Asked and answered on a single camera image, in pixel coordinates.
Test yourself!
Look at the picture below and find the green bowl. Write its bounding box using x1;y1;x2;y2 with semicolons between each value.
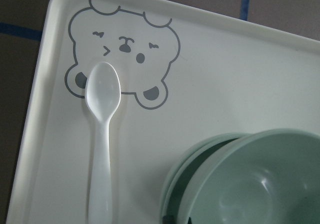
189;131;320;224
158;132;247;224

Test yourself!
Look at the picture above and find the white bear tray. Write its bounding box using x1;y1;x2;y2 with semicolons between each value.
6;0;320;224

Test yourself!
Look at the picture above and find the white plastic spoon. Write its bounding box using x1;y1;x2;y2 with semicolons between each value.
85;62;121;224

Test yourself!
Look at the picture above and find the long blue tape line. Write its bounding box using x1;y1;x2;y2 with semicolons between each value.
239;0;251;21

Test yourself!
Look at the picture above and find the crossing blue tape line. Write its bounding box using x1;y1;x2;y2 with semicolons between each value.
0;22;42;41

